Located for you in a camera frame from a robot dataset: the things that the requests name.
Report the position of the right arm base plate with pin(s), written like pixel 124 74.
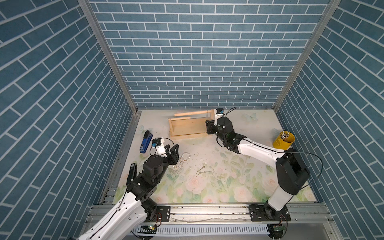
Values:
pixel 265 213

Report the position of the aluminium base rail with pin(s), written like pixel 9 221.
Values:
pixel 300 213

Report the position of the green circuit board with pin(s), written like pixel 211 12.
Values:
pixel 147 230
pixel 279 228

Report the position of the wooden jewelry display stand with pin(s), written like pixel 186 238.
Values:
pixel 190 125

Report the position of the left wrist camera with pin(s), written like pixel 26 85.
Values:
pixel 158 145

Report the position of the blue stapler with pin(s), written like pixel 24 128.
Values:
pixel 146 142

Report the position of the white slotted cable duct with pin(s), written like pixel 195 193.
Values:
pixel 205 230

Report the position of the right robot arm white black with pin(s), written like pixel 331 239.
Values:
pixel 292 172

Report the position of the yellow cup with pens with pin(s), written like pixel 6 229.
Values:
pixel 284 140

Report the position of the black stapler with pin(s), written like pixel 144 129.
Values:
pixel 132 173

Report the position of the left green circuit board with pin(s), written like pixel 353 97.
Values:
pixel 147 230

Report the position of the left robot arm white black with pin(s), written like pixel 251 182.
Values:
pixel 136 205

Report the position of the right green circuit board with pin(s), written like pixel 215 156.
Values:
pixel 279 228

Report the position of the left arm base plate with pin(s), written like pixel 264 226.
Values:
pixel 159 214

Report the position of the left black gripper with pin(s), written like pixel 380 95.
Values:
pixel 172 157

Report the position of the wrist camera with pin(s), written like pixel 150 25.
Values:
pixel 218 113
pixel 158 145

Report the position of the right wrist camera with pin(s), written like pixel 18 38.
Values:
pixel 218 113

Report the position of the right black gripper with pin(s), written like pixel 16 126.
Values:
pixel 210 126

